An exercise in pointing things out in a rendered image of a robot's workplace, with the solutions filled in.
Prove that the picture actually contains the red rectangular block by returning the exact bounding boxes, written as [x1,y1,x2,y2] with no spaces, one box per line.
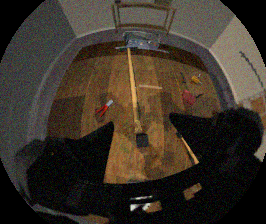
[182,89,195,104]

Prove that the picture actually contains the long scraper with wooden handle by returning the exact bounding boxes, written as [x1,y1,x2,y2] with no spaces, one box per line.
[119,47,149,148]

